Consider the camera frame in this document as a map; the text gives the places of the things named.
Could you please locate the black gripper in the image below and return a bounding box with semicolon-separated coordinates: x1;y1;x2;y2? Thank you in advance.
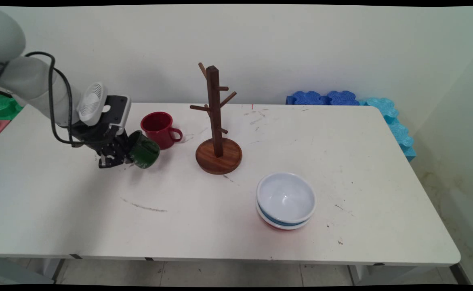
71;122;134;169

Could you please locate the green enamel mug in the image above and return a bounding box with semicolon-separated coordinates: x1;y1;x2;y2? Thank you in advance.
128;130;160;169

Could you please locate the red enamel mug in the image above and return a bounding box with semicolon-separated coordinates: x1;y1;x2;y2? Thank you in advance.
141;112;183;150

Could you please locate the brown wooden mug tree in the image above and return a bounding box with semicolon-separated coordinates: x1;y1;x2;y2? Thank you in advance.
190;62;243;175

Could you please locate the blue foam puzzle mat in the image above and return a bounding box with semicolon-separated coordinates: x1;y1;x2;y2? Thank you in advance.
326;91;360;106
286;91;328;106

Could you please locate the white table leg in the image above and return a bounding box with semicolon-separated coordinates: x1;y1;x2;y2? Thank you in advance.
348;264;386;286

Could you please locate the cyan foam puzzle mat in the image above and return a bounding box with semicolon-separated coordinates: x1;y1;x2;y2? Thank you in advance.
359;97;417;162

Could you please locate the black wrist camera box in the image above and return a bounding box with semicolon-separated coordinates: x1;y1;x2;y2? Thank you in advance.
106;95;132;127

